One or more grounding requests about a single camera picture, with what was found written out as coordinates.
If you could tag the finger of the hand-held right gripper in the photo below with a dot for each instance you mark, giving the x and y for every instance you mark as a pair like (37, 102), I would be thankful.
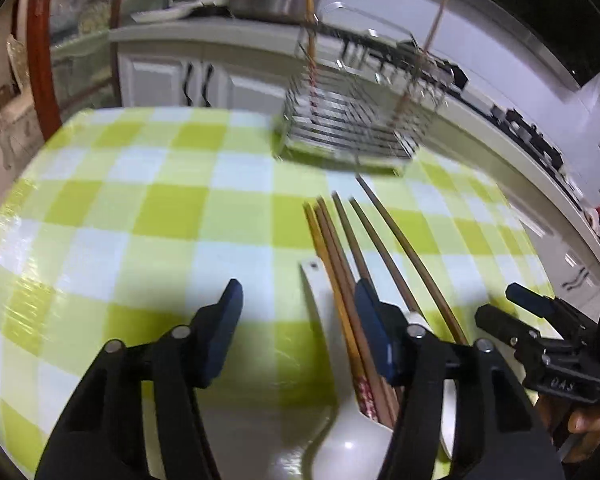
(530, 300)
(502, 331)

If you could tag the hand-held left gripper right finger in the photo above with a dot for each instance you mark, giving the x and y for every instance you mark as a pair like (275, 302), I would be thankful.
(372, 320)

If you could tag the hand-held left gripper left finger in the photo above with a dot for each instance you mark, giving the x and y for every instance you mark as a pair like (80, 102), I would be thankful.
(225, 320)

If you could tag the yellow chopstick with red print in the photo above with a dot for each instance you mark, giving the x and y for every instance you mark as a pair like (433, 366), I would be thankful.
(330, 280)

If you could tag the white ceramic spoon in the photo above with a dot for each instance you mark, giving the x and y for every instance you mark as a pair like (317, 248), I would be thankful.
(325, 360)

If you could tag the reddish brown wooden chopstick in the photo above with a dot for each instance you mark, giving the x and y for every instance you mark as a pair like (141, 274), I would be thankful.
(432, 35)

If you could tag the person's right hand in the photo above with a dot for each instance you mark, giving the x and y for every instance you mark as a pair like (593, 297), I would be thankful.
(587, 420)

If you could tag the green checked tablecloth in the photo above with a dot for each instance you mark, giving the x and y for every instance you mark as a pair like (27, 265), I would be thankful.
(130, 210)

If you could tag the black glass gas stove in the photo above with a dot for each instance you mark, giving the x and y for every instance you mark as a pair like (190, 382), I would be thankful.
(530, 135)

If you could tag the black burner grate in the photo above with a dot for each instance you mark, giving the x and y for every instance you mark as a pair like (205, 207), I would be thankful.
(525, 135)
(450, 75)

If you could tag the white kitchen cabinet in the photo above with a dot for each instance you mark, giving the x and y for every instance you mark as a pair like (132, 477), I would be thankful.
(150, 80)

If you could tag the black range hood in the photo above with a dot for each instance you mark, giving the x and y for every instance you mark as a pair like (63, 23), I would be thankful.
(545, 15)

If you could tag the light wooden chopstick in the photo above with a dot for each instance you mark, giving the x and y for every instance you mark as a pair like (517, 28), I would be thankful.
(308, 15)

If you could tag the white plate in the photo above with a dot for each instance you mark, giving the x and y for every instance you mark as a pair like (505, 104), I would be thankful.
(170, 12)

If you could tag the red wooden glass door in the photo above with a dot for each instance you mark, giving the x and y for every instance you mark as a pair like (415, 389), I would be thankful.
(42, 60)

